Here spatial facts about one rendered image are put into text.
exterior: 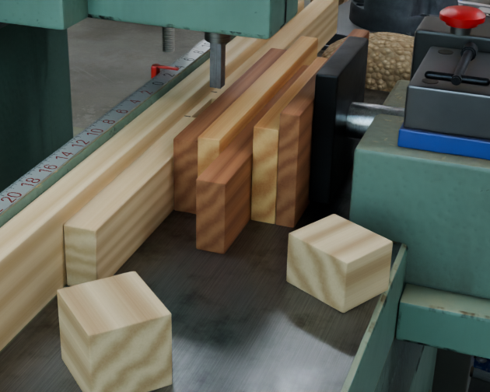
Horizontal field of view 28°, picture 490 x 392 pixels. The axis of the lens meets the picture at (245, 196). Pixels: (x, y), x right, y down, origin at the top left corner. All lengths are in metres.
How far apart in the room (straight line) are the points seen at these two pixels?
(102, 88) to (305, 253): 3.00
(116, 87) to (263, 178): 2.92
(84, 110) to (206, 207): 2.76
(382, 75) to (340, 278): 0.37
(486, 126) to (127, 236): 0.22
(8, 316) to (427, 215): 0.26
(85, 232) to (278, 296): 0.11
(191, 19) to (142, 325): 0.28
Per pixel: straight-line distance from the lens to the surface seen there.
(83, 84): 3.57
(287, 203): 0.62
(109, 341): 0.46
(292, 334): 0.52
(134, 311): 0.47
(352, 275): 0.54
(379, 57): 0.89
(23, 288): 0.53
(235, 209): 0.60
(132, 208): 0.58
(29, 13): 0.69
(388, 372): 0.64
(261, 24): 0.66
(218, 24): 0.67
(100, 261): 0.56
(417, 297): 0.63
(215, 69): 0.72
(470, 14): 0.66
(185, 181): 0.64
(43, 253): 0.54
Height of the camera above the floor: 1.19
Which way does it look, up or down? 26 degrees down
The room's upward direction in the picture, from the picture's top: 1 degrees clockwise
